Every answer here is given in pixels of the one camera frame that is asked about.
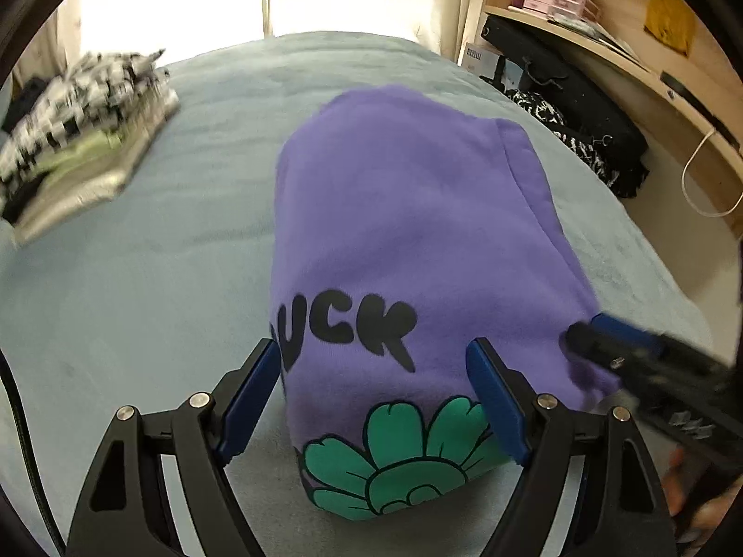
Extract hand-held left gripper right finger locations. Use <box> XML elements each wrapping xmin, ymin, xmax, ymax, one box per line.
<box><xmin>466</xmin><ymin>337</ymin><xmax>680</xmax><ymax>557</ymax></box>

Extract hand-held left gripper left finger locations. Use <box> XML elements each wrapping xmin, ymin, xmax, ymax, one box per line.
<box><xmin>66</xmin><ymin>337</ymin><xmax>282</xmax><ymax>557</ymax></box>

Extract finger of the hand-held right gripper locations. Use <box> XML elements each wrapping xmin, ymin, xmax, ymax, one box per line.
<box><xmin>564</xmin><ymin>312</ymin><xmax>668</xmax><ymax>372</ymax></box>

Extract purple zip hoodie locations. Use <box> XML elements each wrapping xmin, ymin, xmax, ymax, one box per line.
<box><xmin>268</xmin><ymin>84</ymin><xmax>625</xmax><ymax>522</ymax></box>

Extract person's right hand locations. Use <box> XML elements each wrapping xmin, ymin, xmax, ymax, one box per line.
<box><xmin>662</xmin><ymin>447</ymin><xmax>732</xmax><ymax>538</ymax></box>

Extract bed with grey-green cover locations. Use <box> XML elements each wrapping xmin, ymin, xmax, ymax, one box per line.
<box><xmin>0</xmin><ymin>32</ymin><xmax>715</xmax><ymax>557</ymax></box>

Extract black and white patterned cloth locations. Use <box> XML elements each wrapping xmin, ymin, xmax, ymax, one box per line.
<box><xmin>505</xmin><ymin>88</ymin><xmax>651</xmax><ymax>198</ymax></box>

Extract black bag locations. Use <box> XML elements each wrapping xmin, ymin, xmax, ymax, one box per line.
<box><xmin>481</xmin><ymin>14</ymin><xmax>650</xmax><ymax>175</ymax></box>

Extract black bar-shaped device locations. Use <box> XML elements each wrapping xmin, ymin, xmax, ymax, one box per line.
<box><xmin>662</xmin><ymin>72</ymin><xmax>738</xmax><ymax>140</ymax></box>

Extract silvery cream folded garment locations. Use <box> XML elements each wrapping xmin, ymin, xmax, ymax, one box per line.
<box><xmin>12</xmin><ymin>93</ymin><xmax>181</xmax><ymax>245</ymax></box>

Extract light blue carton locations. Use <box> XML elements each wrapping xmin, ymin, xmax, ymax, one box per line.
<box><xmin>498</xmin><ymin>59</ymin><xmax>528</xmax><ymax>87</ymax></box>

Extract light green folded garment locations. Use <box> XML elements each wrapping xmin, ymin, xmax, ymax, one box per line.
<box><xmin>35</xmin><ymin>128</ymin><xmax>125</xmax><ymax>169</ymax></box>

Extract stack of white papers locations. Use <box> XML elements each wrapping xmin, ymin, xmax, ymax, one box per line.
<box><xmin>548</xmin><ymin>8</ymin><xmax>651</xmax><ymax>71</ymax></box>

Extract white carton box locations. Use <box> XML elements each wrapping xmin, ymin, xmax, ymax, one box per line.
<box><xmin>460</xmin><ymin>43</ymin><xmax>506</xmax><ymax>83</ymax></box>

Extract black folded garment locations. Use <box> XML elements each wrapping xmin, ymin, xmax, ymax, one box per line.
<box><xmin>0</xmin><ymin>174</ymin><xmax>41</xmax><ymax>215</ymax></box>

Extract yellow cloth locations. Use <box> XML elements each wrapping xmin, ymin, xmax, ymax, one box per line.
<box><xmin>644</xmin><ymin>0</ymin><xmax>697</xmax><ymax>59</ymax></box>

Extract white cable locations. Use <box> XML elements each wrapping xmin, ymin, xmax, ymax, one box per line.
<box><xmin>682</xmin><ymin>128</ymin><xmax>743</xmax><ymax>218</ymax></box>

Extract black braided cable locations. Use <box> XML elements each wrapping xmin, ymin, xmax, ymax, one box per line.
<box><xmin>0</xmin><ymin>356</ymin><xmax>62</xmax><ymax>557</ymax></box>

